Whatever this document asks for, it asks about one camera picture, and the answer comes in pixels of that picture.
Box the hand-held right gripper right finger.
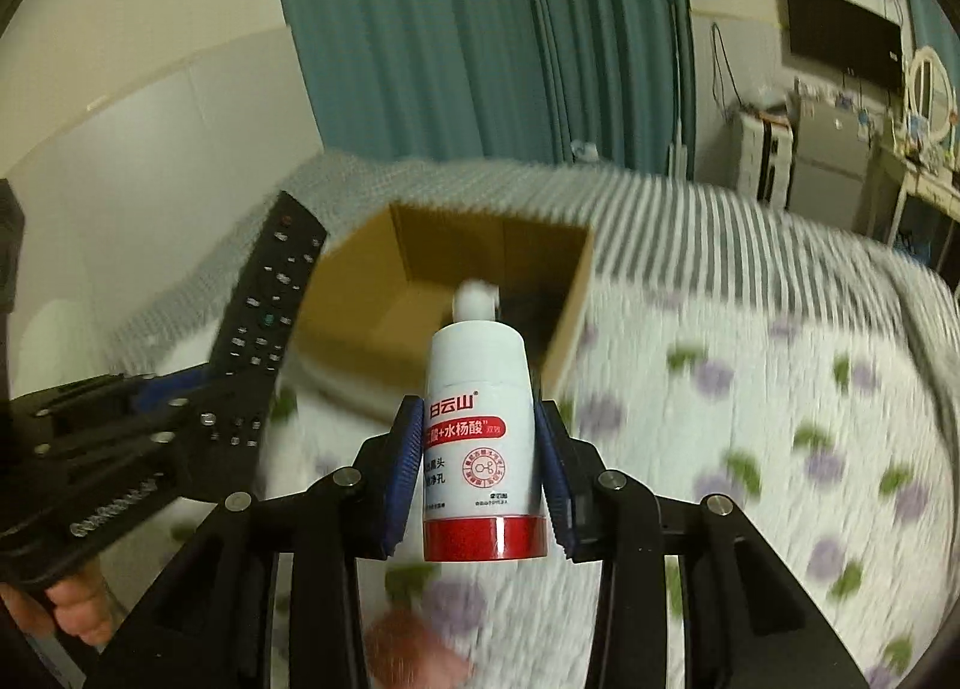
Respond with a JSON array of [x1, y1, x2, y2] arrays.
[[534, 398, 842, 689]]

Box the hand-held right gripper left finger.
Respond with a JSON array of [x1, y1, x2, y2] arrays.
[[86, 395, 425, 689]]

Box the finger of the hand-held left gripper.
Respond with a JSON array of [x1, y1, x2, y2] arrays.
[[34, 426, 265, 504], [28, 368, 220, 436]]

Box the white bottle with red base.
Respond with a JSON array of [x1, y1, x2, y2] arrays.
[[422, 279, 550, 562]]

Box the black remote control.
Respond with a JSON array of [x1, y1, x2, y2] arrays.
[[201, 191, 329, 451]]

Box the brown cardboard box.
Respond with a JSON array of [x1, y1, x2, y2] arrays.
[[294, 203, 595, 397]]

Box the person's left hand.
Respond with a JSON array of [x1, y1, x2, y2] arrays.
[[0, 560, 115, 649]]

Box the floral quilt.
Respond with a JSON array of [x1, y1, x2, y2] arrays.
[[255, 267, 955, 689]]

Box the grey striped blanket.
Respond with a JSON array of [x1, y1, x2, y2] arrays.
[[112, 147, 942, 379]]

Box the grey refrigerator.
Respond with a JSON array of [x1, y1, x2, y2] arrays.
[[784, 96, 880, 234]]

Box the teal curtain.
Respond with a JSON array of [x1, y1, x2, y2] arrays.
[[266, 0, 697, 174]]

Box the white desk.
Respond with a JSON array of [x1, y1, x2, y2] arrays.
[[870, 147, 960, 262]]

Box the round white mirror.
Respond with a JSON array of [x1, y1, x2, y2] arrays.
[[904, 45, 956, 127]]

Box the black wall cable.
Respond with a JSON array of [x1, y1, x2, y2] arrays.
[[709, 21, 743, 114]]

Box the black wall television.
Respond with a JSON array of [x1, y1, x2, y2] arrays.
[[784, 0, 904, 91]]

